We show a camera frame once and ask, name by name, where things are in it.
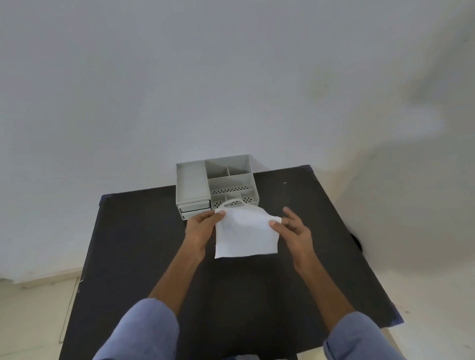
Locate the person's blue right sleeve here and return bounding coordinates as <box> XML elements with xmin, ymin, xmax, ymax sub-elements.
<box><xmin>323</xmin><ymin>311</ymin><xmax>407</xmax><ymax>360</ymax></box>

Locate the person's right forearm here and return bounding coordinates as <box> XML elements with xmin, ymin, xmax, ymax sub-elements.
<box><xmin>295</xmin><ymin>254</ymin><xmax>356</xmax><ymax>329</ymax></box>

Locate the person's left hand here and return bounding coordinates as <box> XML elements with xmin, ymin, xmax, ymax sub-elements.
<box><xmin>184</xmin><ymin>209</ymin><xmax>226</xmax><ymax>263</ymax></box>

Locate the person's blue sleeve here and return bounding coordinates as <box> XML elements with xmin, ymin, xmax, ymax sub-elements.
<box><xmin>323</xmin><ymin>311</ymin><xmax>407</xmax><ymax>360</ymax></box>
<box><xmin>93</xmin><ymin>298</ymin><xmax>180</xmax><ymax>360</ymax></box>

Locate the person's left forearm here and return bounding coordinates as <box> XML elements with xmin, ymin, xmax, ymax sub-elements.
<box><xmin>148</xmin><ymin>244</ymin><xmax>207</xmax><ymax>316</ymax></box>

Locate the person's right hand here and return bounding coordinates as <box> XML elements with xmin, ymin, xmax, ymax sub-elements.
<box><xmin>269</xmin><ymin>206</ymin><xmax>316</xmax><ymax>275</ymax></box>

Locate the person's blue left sleeve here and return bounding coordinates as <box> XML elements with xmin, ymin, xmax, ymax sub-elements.
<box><xmin>93</xmin><ymin>298</ymin><xmax>180</xmax><ymax>360</ymax></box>

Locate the grey plastic desk organizer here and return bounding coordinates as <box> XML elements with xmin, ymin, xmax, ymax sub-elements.
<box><xmin>175</xmin><ymin>154</ymin><xmax>257</xmax><ymax>222</ymax></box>

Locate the white paper sheet blue print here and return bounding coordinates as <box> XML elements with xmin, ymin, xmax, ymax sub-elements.
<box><xmin>214</xmin><ymin>198</ymin><xmax>284</xmax><ymax>260</ymax></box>

